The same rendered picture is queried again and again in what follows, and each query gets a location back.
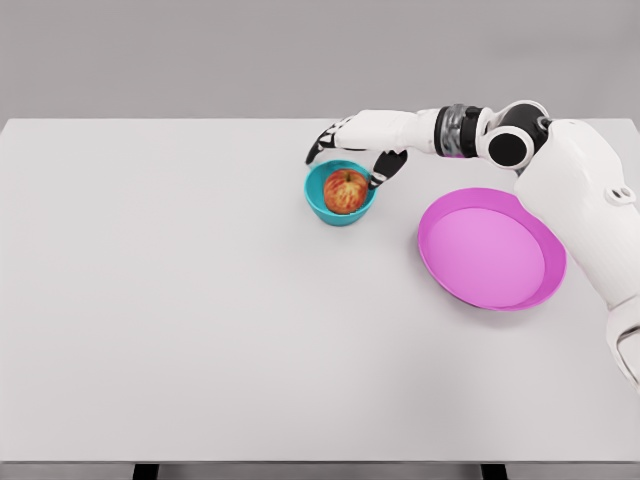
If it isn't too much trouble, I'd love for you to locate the blue bowl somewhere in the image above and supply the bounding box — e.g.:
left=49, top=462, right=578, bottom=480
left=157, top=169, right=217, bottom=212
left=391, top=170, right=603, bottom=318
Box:
left=304, top=159, right=378, bottom=228

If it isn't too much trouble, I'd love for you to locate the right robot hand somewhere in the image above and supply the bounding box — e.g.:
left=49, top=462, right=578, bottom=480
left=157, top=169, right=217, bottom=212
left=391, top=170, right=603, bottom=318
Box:
left=305, top=109, right=418, bottom=192

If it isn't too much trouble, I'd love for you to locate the red yellow apple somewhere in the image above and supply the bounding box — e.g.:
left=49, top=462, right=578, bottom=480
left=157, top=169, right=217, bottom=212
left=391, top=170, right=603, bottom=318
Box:
left=322, top=168, right=368, bottom=215

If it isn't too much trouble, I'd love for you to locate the pink plate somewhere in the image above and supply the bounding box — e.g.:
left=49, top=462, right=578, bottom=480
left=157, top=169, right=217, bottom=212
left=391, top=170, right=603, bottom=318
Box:
left=417, top=187, right=568, bottom=312

